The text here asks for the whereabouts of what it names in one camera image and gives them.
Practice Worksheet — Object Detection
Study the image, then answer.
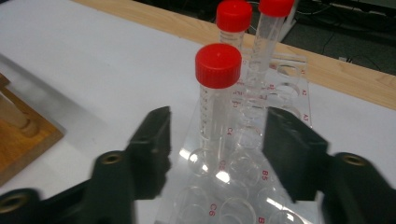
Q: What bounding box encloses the clear acrylic tube rack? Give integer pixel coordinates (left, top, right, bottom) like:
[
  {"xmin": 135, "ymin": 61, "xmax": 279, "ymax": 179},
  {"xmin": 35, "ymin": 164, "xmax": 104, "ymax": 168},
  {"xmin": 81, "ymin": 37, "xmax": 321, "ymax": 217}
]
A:
[{"xmin": 155, "ymin": 52, "xmax": 314, "ymax": 224}]

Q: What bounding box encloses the grey metal stand frame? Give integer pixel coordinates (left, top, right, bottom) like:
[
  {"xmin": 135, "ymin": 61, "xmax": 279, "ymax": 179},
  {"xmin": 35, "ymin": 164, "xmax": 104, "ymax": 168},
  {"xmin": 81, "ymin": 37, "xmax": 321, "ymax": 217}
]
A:
[{"xmin": 279, "ymin": 0, "xmax": 301, "ymax": 43}]

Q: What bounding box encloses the white table sheet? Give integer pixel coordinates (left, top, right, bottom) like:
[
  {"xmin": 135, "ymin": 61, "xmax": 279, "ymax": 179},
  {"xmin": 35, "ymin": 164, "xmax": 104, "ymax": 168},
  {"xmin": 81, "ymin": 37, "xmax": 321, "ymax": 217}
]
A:
[{"xmin": 0, "ymin": 0, "xmax": 396, "ymax": 224}]

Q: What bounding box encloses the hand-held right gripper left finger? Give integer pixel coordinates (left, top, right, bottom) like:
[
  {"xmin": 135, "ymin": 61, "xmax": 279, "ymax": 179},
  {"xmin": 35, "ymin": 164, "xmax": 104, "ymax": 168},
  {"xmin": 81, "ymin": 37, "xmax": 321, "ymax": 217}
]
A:
[{"xmin": 90, "ymin": 105, "xmax": 173, "ymax": 224}]

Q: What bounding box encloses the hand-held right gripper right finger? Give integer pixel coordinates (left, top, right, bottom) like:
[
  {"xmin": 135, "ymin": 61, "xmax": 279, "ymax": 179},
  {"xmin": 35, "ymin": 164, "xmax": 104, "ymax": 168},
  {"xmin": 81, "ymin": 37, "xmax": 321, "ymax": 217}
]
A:
[{"xmin": 262, "ymin": 106, "xmax": 396, "ymax": 224}]

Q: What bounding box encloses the wooden test tube rack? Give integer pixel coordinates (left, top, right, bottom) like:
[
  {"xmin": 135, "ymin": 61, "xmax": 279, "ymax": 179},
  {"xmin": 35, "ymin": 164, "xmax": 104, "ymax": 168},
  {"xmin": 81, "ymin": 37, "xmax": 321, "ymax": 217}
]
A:
[{"xmin": 0, "ymin": 73, "xmax": 65, "ymax": 188}]

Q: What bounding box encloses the red-capped clear test tube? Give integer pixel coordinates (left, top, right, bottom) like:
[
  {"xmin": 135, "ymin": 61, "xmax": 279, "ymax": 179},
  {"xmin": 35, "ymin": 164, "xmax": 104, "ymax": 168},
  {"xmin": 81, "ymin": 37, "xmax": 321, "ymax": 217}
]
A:
[
  {"xmin": 216, "ymin": 0, "xmax": 254, "ymax": 110},
  {"xmin": 188, "ymin": 43, "xmax": 243, "ymax": 178},
  {"xmin": 239, "ymin": 0, "xmax": 295, "ymax": 150}
]

